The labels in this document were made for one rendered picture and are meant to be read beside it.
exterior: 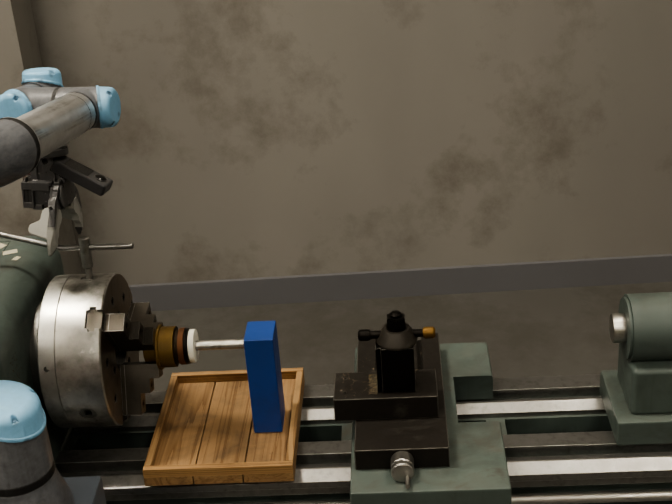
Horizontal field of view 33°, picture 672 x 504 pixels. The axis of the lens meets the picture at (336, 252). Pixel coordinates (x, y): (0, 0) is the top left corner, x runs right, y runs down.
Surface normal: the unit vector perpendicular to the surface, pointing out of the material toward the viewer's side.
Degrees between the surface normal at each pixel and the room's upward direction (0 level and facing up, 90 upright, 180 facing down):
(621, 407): 0
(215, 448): 0
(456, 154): 90
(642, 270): 90
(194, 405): 0
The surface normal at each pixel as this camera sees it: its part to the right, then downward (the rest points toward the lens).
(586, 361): -0.07, -0.89
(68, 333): -0.07, -0.29
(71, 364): -0.06, 0.10
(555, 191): 0.00, 0.44
